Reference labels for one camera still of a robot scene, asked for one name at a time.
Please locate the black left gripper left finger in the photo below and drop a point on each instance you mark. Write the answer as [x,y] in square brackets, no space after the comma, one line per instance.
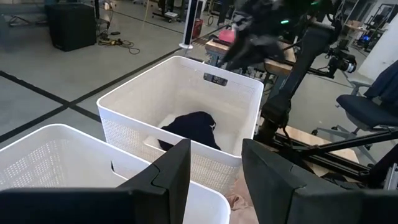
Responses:
[168,186]

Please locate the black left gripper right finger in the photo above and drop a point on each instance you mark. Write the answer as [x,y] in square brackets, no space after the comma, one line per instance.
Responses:
[273,193]

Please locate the beige garment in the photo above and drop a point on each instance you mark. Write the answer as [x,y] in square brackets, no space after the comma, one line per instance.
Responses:
[239,205]

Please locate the black garment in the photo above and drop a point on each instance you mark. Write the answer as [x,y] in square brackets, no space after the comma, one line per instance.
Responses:
[252,53]

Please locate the black Puma shorts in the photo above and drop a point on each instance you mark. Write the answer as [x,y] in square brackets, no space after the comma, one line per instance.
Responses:
[192,127]

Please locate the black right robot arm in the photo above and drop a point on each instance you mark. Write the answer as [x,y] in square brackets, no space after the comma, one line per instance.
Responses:
[311,49]

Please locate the pink object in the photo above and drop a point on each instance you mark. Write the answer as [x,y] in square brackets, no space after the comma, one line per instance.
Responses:
[227,36]

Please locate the wooden workbench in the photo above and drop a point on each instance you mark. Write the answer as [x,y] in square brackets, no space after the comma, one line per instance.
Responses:
[280,67]

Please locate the red canister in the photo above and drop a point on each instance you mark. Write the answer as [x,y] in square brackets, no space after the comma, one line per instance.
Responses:
[197,29]

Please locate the white black pole stand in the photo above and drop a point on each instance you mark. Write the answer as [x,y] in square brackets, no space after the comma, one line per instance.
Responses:
[190,21]

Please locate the white perforated plastic basket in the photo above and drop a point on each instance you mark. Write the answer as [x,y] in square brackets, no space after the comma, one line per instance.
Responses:
[149,93]
[62,155]

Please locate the computer tower with lights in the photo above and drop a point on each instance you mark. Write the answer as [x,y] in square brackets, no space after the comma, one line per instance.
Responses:
[366,39]

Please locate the dark office chair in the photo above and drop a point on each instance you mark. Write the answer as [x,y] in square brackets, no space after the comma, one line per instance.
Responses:
[363,112]

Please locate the black box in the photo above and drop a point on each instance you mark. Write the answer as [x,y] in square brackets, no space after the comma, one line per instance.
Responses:
[71,28]

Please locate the black camera on mount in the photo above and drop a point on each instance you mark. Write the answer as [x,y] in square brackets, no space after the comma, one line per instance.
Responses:
[342,60]

